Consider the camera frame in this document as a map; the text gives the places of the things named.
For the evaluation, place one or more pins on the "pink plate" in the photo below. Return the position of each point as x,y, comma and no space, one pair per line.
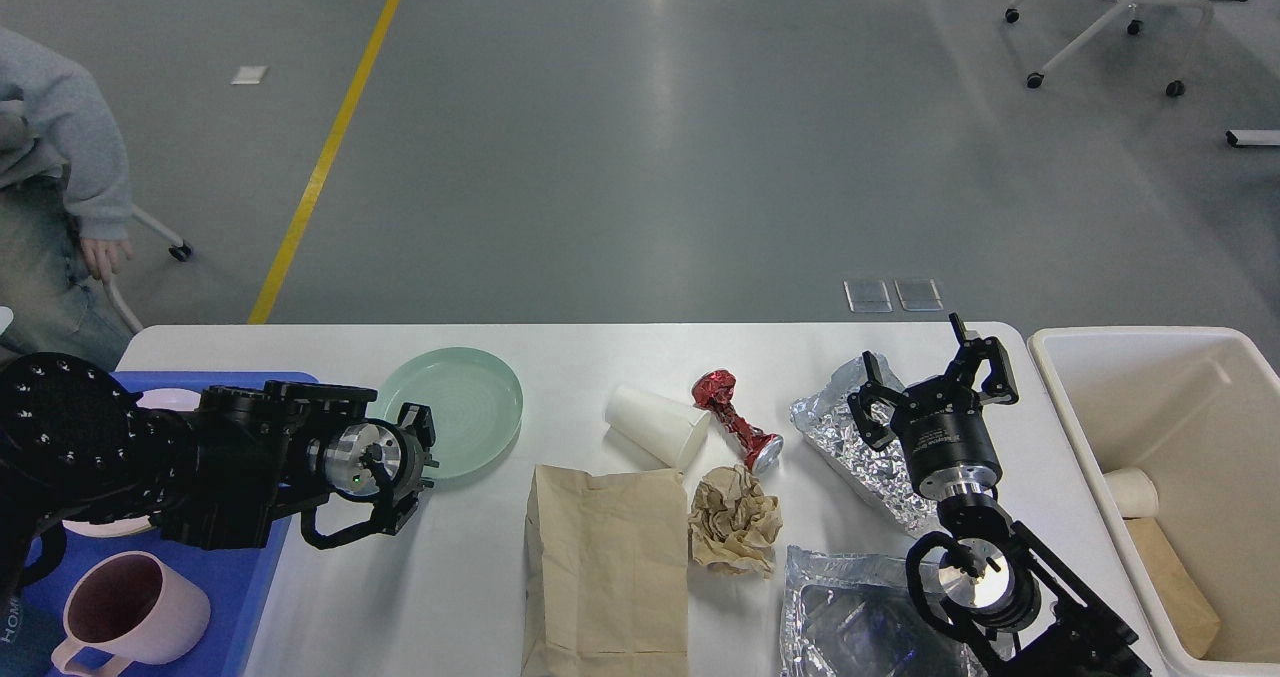
172,398

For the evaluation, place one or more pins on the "flat brown paper bag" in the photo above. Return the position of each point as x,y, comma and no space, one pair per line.
607,561

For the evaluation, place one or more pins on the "mint green plate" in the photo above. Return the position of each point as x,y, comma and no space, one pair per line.
475,399

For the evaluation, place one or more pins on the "dark blue cap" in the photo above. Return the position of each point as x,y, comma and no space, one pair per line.
29,636

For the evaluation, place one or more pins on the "pink mug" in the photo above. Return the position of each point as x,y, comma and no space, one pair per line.
129,609

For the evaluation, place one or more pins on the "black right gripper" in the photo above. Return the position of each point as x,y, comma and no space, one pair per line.
940,424

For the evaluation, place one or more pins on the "paper cup in bin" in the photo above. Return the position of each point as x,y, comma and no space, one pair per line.
1134,493

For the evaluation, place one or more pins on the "seated person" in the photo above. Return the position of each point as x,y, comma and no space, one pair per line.
64,176

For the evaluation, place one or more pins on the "blue plastic tray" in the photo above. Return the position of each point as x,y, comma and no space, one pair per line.
236,581

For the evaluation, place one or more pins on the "crushed red can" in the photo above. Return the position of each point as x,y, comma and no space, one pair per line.
713,392

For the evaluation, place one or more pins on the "crumpled aluminium foil sheet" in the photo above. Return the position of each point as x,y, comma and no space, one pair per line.
880,479

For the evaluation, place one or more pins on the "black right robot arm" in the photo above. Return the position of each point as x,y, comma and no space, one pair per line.
984,579

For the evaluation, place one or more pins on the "white floor bar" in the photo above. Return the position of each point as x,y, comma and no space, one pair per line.
1250,138

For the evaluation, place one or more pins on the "aluminium foil tray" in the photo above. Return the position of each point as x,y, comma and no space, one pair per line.
851,615

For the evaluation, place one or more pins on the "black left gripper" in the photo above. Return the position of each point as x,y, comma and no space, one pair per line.
399,494

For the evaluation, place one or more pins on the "person's hand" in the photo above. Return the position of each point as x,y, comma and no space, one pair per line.
105,258

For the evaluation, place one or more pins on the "crumpled brown paper ball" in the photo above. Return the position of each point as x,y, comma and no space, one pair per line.
733,523

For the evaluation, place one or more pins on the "beige plastic bin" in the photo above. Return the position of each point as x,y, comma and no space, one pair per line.
1197,410

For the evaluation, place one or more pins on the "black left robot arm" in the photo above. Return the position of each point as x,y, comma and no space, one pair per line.
78,445

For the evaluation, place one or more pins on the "white paper cup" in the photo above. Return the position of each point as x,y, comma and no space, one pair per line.
673,432

